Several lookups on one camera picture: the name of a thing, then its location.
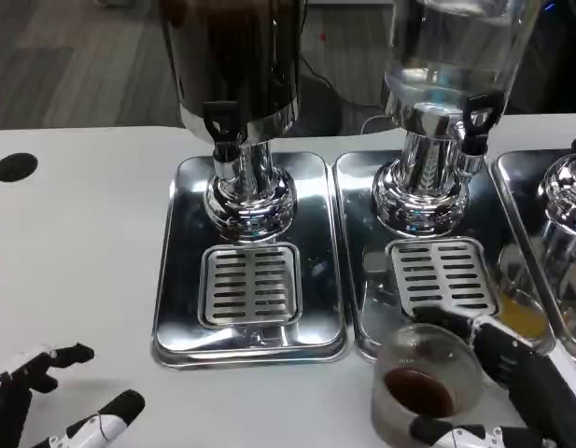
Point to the clear ribbed glass cup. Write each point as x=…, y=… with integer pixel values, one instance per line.
x=399, y=359

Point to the chrome dispenser base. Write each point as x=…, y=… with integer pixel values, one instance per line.
x=565, y=191

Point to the steel tray under clear dispenser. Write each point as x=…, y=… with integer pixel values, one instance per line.
x=353, y=210

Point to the black round counter grommet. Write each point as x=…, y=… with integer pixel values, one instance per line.
x=16, y=167

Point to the steel tray under dark dispenser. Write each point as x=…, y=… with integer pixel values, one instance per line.
x=315, y=224

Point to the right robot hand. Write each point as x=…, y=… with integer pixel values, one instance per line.
x=535, y=387

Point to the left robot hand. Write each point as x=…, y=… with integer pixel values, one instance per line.
x=7, y=401

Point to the steel tray with orange reflection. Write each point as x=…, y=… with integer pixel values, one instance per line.
x=516, y=186

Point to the black tap of dark dispenser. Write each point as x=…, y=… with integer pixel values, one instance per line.
x=221, y=123

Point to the clear water dispenser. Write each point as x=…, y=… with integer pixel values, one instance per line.
x=446, y=46

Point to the black tap of clear dispenser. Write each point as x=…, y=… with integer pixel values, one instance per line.
x=476, y=116

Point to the slotted steel drip grid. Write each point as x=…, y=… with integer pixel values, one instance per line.
x=250, y=284
x=439, y=273

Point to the dark drink dispenser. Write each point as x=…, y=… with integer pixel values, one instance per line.
x=231, y=56

